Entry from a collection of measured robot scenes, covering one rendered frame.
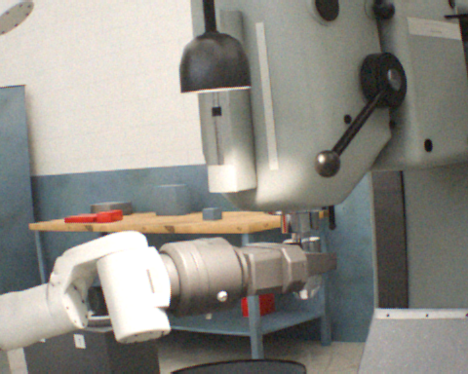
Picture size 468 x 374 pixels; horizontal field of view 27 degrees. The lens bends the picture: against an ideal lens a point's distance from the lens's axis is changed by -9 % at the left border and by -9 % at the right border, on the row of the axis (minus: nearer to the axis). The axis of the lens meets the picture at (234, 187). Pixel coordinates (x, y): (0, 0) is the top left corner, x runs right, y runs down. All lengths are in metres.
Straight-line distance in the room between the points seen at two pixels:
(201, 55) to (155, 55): 6.58
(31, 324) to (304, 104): 0.41
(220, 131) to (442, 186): 0.51
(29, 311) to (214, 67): 0.38
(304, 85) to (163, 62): 6.39
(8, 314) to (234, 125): 0.36
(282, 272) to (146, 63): 6.49
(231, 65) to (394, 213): 0.67
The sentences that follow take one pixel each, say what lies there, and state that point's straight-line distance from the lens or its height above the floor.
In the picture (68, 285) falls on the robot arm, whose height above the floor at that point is 1.25.
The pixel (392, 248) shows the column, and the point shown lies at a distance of 1.66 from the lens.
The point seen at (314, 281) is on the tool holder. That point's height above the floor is 1.22.
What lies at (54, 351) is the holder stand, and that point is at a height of 1.08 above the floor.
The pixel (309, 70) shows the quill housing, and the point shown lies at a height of 1.47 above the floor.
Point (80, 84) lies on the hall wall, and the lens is 8.31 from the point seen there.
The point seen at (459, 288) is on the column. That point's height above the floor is 1.13.
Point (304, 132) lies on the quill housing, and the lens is 1.18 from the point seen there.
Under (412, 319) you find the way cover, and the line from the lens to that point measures 1.65.
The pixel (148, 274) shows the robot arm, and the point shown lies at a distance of 1.17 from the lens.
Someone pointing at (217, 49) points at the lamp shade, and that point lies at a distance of 1.04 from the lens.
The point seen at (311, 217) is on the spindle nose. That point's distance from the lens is 1.27.
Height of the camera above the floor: 1.41
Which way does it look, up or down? 3 degrees down
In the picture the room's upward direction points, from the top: 5 degrees counter-clockwise
